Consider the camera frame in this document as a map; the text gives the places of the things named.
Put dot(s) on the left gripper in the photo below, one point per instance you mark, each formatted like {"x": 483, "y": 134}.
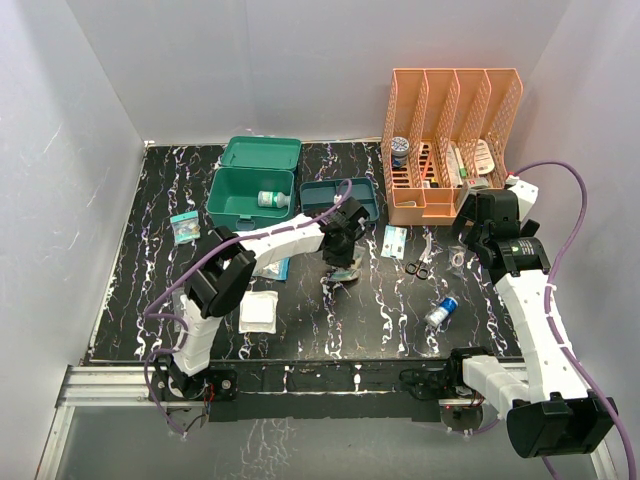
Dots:
{"x": 345, "y": 260}

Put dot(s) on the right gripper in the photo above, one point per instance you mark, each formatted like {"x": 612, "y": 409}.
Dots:
{"x": 467, "y": 214}

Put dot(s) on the rubber gloves clear package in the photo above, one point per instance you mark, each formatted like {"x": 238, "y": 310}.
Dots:
{"x": 351, "y": 273}

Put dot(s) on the white grey device box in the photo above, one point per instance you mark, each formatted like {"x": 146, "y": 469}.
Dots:
{"x": 476, "y": 183}

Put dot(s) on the blue mask package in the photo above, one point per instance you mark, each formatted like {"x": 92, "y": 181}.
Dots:
{"x": 277, "y": 271}

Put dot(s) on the blue white bandage roll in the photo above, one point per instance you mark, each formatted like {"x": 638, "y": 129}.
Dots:
{"x": 441, "y": 312}

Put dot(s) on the white plastic medicine bottle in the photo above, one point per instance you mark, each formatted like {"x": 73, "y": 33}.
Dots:
{"x": 273, "y": 199}

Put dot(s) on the green medicine kit box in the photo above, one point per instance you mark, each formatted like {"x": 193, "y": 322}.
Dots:
{"x": 249, "y": 165}

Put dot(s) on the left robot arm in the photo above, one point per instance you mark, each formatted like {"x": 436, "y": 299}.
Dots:
{"x": 216, "y": 284}

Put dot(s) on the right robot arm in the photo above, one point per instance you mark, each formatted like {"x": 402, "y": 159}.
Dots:
{"x": 553, "y": 412}

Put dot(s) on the dark teal divider tray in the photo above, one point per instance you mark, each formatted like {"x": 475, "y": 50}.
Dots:
{"x": 319, "y": 195}

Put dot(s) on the white tube packages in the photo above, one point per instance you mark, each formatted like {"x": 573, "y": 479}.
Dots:
{"x": 455, "y": 166}

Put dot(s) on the white blister card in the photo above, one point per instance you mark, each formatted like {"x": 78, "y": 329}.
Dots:
{"x": 484, "y": 162}

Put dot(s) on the orange file organizer rack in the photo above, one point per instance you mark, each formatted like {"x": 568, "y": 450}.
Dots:
{"x": 432, "y": 107}

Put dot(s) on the white gauze pad package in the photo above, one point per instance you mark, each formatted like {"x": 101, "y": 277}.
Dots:
{"x": 257, "y": 312}

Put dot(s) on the blue lid round jar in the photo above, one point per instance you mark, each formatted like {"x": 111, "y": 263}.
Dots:
{"x": 400, "y": 150}

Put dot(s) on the small teal zip bag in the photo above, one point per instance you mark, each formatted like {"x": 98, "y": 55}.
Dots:
{"x": 185, "y": 227}

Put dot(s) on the clear bag blue items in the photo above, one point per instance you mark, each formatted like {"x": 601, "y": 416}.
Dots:
{"x": 178, "y": 308}

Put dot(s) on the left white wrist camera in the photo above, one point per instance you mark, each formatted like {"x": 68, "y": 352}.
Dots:
{"x": 351, "y": 216}

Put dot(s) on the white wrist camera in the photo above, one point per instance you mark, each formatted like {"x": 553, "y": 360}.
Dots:
{"x": 525, "y": 192}
{"x": 351, "y": 216}

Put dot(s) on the small clear ring bag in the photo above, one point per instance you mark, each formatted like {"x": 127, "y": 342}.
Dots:
{"x": 456, "y": 259}

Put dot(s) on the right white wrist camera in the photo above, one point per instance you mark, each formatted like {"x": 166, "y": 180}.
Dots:
{"x": 525, "y": 192}

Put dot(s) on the black handled scissors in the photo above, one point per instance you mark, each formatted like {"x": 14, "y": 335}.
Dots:
{"x": 418, "y": 268}

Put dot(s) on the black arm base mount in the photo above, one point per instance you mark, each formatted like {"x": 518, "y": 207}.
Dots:
{"x": 231, "y": 391}

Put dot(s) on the aluminium frame rail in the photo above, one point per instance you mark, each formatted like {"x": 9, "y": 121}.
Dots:
{"x": 116, "y": 386}

